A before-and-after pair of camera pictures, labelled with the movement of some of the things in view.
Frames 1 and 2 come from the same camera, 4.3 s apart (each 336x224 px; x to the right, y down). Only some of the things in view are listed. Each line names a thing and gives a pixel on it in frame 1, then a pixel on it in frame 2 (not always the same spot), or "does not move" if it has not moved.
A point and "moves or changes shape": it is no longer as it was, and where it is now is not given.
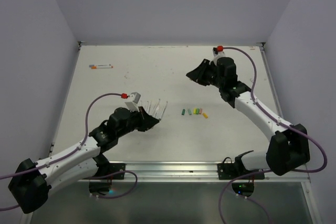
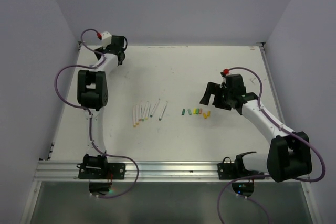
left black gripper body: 130,126 to 107,48
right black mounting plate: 232,171 does not move
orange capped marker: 158,115 moves or changes shape
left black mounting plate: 112,168 does not move
